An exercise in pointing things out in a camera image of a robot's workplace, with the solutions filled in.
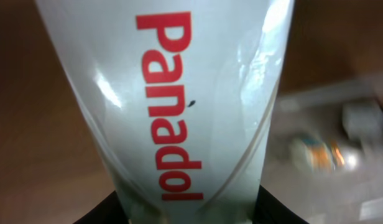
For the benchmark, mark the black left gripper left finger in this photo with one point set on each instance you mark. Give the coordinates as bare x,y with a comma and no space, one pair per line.
109,211

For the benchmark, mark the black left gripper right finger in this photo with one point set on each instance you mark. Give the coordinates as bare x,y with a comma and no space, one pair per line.
269,210

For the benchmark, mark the white Panadol tube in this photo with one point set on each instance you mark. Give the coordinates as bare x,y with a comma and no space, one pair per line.
178,96

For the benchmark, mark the clear plastic container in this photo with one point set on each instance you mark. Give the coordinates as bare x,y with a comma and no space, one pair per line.
349,112

